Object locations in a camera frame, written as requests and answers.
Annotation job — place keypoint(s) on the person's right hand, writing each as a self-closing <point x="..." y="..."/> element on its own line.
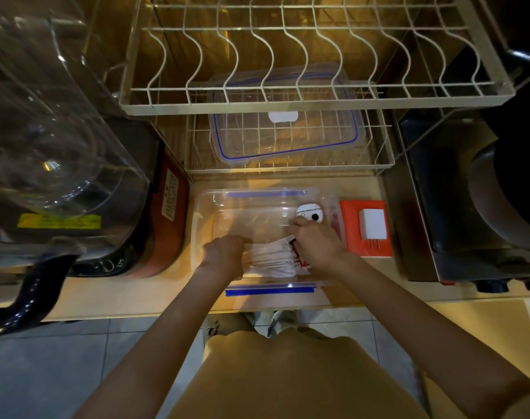
<point x="319" y="248"/>

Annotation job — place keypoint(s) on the person's left hand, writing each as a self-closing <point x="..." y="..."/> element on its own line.
<point x="221" y="257"/>

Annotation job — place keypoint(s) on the person's right fingers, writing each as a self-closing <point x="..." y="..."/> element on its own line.
<point x="299" y="239"/>

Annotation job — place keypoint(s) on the person's left fingers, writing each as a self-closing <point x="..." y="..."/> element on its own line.
<point x="241" y="259"/>

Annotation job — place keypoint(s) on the bundle of white packets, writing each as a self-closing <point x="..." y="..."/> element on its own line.
<point x="271" y="259"/>

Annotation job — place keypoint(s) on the person's right forearm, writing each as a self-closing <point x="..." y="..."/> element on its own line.
<point x="422" y="335"/>

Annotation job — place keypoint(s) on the person's left forearm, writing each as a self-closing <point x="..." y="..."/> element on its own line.
<point x="160" y="344"/>

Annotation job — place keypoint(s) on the white earbuds case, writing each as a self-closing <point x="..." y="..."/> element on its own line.
<point x="309" y="212"/>

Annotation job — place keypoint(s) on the clear container with blue clips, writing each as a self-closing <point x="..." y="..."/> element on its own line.
<point x="247" y="213"/>

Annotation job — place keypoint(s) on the orange box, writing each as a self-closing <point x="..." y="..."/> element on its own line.
<point x="350" y="233"/>

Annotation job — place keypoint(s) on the person's shoes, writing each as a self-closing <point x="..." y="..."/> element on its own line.
<point x="282" y="320"/>

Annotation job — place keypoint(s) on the white charger plug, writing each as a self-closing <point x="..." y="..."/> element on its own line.
<point x="373" y="224"/>

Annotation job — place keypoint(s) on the black and red appliance base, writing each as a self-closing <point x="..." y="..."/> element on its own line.
<point x="160" y="239"/>

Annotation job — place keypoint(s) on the clear lid with blue seal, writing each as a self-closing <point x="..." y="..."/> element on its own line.
<point x="287" y="135"/>

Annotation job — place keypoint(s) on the person's tan clothing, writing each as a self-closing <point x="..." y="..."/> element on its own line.
<point x="291" y="379"/>

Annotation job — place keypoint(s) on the stainless steel appliance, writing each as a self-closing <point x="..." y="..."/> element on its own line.
<point x="439" y="205"/>

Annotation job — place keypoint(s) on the yellow warning label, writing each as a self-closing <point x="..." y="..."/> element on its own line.
<point x="59" y="221"/>

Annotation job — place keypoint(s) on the black pot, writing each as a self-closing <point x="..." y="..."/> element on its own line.
<point x="509" y="191"/>

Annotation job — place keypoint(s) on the clear plastic appliance jar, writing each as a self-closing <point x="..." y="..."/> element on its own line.
<point x="51" y="126"/>

